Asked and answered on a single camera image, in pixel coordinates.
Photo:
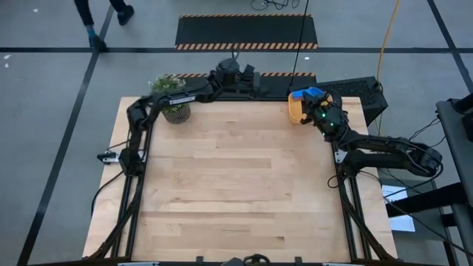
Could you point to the black hazard-striped floor mat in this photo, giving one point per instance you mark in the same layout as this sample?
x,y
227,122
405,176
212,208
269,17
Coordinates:
x,y
281,86
244,31

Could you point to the person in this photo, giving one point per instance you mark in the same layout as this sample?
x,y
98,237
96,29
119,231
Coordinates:
x,y
83,13

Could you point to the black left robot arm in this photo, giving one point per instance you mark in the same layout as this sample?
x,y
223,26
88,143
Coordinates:
x,y
201,92

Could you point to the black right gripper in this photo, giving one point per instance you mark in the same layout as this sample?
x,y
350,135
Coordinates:
x,y
318,109

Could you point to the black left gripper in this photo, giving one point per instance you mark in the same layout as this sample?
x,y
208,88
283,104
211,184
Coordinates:
x,y
249,83

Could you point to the small medium blue measuring cup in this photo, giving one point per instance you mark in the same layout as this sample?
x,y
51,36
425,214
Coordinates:
x,y
313,91

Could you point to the orange plastic basket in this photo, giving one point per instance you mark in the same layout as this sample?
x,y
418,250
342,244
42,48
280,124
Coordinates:
x,y
293,111

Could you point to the black aluminium table frame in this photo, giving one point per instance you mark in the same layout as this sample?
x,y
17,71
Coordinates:
x,y
131,229

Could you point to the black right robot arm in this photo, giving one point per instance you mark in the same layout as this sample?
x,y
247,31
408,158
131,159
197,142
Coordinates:
x,y
388,151

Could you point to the white paper sheet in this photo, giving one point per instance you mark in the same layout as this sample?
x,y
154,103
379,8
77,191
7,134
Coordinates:
x,y
401,223

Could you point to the black metal beam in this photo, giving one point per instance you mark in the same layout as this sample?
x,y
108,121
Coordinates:
x,y
425,202

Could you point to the potted plant in slatted pot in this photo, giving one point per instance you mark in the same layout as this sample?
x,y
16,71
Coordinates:
x,y
173,112

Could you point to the black computer case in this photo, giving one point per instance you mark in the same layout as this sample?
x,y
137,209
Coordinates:
x,y
358,90

